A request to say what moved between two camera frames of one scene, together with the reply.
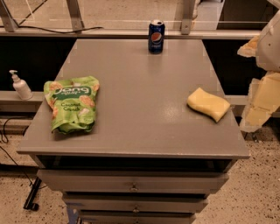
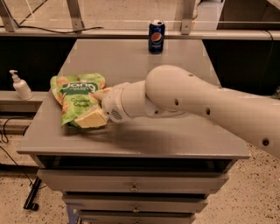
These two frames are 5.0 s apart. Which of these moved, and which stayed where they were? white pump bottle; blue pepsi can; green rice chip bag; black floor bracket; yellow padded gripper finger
Moved: green rice chip bag; yellow padded gripper finger
Stayed: white pump bottle; blue pepsi can; black floor bracket
